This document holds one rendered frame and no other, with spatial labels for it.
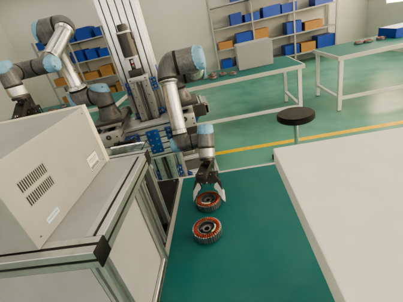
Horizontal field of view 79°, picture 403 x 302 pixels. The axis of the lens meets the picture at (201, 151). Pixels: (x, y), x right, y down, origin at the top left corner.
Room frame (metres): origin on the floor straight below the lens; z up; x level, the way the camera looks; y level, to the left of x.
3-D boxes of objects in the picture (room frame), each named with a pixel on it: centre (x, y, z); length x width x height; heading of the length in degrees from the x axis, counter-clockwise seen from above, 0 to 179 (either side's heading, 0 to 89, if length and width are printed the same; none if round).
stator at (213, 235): (0.70, 0.05, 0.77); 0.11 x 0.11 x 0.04
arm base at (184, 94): (1.67, 0.06, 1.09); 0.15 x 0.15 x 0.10
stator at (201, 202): (0.87, 0.02, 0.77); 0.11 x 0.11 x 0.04
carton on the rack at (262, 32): (6.87, -2.22, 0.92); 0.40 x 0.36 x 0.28; 171
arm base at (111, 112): (1.67, 0.55, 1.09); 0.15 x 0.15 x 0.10
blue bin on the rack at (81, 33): (7.55, 2.27, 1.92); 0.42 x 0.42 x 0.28; 83
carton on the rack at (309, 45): (6.69, -3.36, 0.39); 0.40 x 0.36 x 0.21; 170
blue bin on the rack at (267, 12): (6.82, -2.51, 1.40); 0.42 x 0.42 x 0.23; 81
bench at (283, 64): (3.72, -0.53, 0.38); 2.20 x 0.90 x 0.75; 81
